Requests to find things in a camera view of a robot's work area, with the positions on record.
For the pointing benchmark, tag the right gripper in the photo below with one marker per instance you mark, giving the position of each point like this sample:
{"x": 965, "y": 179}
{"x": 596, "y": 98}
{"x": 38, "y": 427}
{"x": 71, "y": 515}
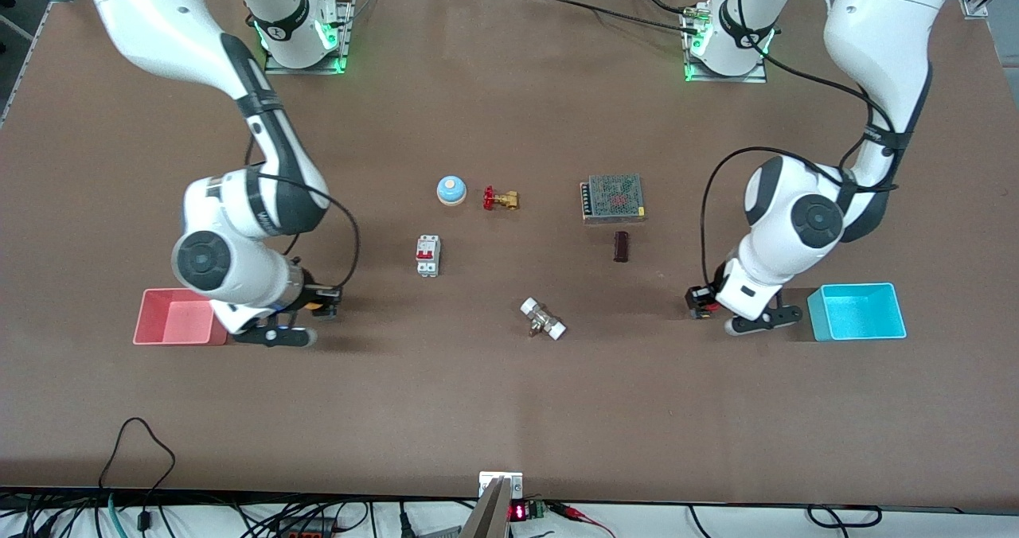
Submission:
{"x": 319, "y": 297}

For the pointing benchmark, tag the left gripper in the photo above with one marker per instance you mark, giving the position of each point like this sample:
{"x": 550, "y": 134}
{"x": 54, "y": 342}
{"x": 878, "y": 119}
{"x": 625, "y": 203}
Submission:
{"x": 704, "y": 298}

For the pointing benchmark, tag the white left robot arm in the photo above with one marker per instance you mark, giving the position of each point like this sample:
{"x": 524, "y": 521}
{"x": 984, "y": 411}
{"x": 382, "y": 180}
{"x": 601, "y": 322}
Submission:
{"x": 876, "y": 29}

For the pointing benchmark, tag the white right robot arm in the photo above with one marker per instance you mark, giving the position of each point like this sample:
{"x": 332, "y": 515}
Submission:
{"x": 159, "y": 21}

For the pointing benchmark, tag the dark brown rectangular block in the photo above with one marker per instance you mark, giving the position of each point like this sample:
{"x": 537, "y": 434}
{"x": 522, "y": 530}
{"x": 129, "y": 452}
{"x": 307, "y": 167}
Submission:
{"x": 622, "y": 247}

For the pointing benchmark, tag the white circuit breaker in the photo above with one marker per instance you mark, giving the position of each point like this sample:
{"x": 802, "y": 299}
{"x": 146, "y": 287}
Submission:
{"x": 428, "y": 255}

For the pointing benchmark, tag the metal mesh power supply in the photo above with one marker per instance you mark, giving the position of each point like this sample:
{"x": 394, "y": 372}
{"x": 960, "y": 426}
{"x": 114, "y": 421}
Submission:
{"x": 613, "y": 198}

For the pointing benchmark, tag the pink plastic box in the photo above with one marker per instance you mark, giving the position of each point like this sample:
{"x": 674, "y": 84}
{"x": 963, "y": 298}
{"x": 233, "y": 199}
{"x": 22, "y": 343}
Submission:
{"x": 171, "y": 319}

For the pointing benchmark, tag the white-capped metal fitting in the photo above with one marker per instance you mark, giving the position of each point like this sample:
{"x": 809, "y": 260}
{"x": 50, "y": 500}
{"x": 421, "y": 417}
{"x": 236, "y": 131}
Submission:
{"x": 543, "y": 319}

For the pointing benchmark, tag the blue plastic box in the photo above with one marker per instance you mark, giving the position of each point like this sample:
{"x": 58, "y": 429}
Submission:
{"x": 856, "y": 315}

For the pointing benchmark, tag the blue call bell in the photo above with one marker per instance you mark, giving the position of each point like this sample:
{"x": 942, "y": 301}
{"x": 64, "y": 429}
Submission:
{"x": 451, "y": 190}

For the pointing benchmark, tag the red brass valve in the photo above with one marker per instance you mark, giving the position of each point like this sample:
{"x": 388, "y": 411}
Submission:
{"x": 501, "y": 200}

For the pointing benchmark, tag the orange power strip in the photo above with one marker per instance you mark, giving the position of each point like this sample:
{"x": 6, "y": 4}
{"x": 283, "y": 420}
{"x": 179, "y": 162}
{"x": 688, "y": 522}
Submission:
{"x": 306, "y": 528}

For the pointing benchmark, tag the red clip lead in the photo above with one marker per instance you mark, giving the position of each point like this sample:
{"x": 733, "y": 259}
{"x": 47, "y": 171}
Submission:
{"x": 581, "y": 514}

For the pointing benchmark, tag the green terminal block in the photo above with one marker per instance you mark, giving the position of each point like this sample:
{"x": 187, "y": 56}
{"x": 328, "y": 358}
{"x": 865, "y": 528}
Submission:
{"x": 536, "y": 509}

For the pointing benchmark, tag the red LED display module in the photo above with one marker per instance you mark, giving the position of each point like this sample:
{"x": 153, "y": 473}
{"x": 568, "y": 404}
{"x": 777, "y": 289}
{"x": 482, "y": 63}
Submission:
{"x": 517, "y": 512}

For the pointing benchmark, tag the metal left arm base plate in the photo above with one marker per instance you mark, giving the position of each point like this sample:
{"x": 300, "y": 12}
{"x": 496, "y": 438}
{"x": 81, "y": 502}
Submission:
{"x": 728, "y": 79}

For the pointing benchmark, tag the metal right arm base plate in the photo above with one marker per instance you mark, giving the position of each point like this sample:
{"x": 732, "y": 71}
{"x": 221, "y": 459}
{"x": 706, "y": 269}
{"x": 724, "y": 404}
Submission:
{"x": 348, "y": 44}

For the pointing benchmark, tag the small metal bracket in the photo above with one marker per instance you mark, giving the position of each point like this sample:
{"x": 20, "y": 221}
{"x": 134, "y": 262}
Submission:
{"x": 514, "y": 486}

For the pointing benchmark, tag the grey camera mount bar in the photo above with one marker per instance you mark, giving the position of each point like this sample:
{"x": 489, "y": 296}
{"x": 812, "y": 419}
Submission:
{"x": 487, "y": 518}

